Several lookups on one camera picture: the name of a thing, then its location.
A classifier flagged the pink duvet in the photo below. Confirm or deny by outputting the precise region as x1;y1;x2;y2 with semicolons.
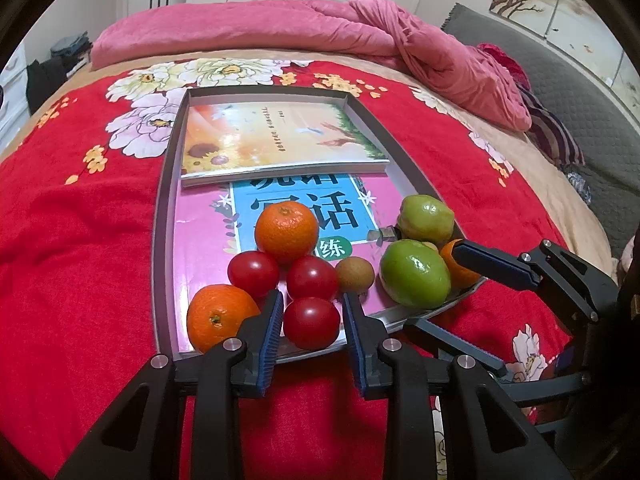
90;0;533;133

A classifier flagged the dark clothes pile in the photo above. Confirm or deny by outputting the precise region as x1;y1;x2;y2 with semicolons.
50;34;93;61

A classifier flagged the orange mandarin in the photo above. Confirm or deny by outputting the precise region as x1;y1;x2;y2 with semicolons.
255;201;320;266
440;239;483;288
186;284;262;354

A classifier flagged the grey padded headboard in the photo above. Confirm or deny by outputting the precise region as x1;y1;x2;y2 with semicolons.
442;2;640;261

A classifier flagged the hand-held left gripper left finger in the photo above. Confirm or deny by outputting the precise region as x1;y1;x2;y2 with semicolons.
55;290;285;480

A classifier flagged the red tomato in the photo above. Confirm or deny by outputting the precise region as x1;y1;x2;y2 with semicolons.
227;251;281;301
286;255;341;303
283;297;342;351

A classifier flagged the brown kiwi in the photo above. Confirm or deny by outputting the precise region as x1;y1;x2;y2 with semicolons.
335;256;375;292

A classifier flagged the sunflower cover book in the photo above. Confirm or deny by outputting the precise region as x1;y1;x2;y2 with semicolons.
179;101;391;188

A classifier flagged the red pillow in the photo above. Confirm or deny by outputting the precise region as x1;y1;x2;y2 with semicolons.
477;42;531;88

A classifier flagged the red floral blanket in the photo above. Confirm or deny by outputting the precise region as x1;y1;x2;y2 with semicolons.
0;57;576;480

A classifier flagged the green jujube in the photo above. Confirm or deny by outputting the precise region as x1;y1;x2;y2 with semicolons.
396;194;456;243
379;239;452;309

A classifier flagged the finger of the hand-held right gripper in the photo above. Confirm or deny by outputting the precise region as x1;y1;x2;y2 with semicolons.
402;317;596;411
452;239;621;323

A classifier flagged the black floor bag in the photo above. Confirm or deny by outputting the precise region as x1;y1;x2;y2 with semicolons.
25;57;66;111

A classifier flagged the white drawer cabinet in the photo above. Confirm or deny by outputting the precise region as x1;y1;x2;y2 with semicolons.
0;42;28;151

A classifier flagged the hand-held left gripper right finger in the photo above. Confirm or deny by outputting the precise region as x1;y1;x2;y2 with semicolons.
341;292;576;480

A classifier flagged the grey cardboard box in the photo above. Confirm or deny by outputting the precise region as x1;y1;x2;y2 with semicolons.
151;85;488;365

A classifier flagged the pink book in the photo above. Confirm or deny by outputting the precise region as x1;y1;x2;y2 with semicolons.
172;172;401;356

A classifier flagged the striped pillow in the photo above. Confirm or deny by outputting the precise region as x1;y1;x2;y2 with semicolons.
517;85;586;166

